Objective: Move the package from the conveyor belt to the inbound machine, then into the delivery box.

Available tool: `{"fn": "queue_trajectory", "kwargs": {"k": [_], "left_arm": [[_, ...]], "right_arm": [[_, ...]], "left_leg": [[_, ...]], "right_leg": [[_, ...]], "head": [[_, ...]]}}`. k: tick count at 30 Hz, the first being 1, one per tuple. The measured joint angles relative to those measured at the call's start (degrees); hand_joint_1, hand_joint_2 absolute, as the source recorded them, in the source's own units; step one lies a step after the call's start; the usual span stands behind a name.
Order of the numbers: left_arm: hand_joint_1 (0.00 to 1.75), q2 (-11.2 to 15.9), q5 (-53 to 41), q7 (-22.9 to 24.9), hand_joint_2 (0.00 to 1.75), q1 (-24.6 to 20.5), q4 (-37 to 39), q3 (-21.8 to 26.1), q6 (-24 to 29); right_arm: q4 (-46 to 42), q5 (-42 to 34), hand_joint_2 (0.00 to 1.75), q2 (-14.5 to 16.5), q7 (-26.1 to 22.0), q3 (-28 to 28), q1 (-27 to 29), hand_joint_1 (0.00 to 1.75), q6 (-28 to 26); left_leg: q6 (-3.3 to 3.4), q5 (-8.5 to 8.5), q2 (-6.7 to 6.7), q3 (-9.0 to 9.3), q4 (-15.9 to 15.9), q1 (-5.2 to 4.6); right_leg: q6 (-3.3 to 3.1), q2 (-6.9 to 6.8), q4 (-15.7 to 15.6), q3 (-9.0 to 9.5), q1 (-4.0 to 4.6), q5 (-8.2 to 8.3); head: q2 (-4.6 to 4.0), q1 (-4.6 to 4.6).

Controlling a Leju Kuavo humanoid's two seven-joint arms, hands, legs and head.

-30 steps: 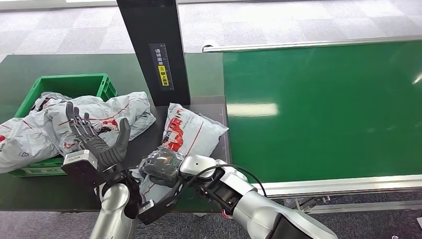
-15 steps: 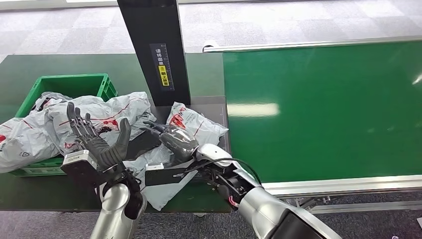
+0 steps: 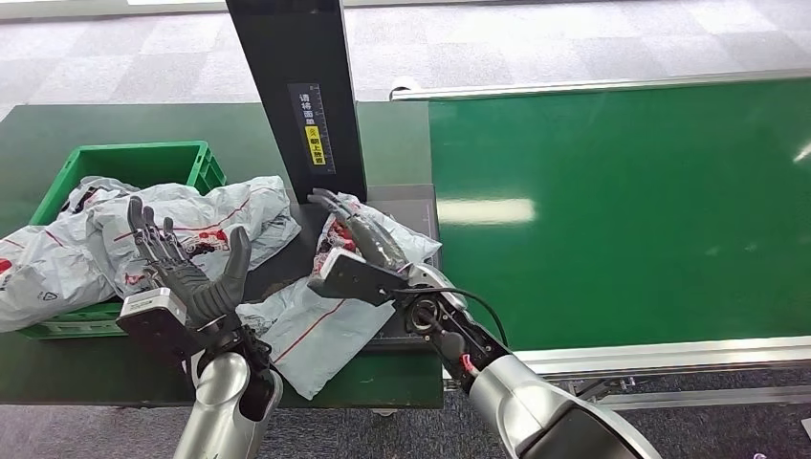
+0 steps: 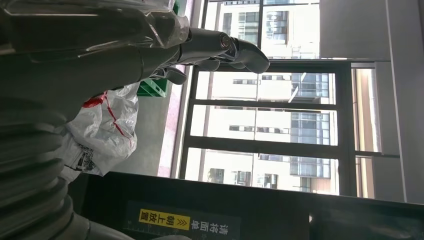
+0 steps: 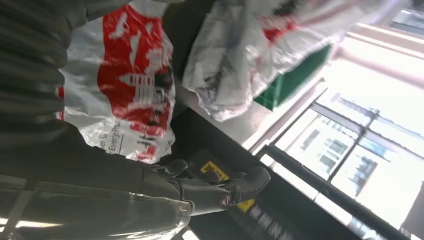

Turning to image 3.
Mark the silver conveyor side rail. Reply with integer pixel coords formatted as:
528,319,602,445
389,68,811,102
506,336,811,383

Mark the grey mailer with black patch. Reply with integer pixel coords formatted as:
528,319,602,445
59,176,141,215

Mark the black scanner column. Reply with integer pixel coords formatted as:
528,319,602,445
225,0,369,206

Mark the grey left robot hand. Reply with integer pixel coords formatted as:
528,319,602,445
126,196,252,331

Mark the black and yellow column label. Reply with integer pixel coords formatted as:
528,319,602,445
288,82,337,175

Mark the silver conveyor frame bar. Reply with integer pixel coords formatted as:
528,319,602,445
595,384,811,410

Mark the green conveyor belt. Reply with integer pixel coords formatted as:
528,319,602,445
427,76,811,354

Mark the large grey red-printed mailer package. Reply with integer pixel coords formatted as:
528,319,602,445
85,175,303,299

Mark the green plastic crate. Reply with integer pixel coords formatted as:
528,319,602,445
17,140,228,340

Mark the metal conveyor bracket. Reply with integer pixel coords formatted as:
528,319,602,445
566,377,637,399

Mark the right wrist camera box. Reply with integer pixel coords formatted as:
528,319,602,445
307,248,410,307

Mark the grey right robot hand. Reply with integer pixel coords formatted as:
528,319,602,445
308,187,412,273

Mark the small grey poly mailer package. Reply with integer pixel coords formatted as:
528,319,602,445
235,191,443,402

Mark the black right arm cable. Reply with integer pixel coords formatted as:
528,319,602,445
392,287,510,350

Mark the black scanner base plate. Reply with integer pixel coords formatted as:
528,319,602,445
243,184,443,353

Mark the grey mailer with triangle mark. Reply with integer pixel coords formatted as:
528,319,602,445
0,215,121,334

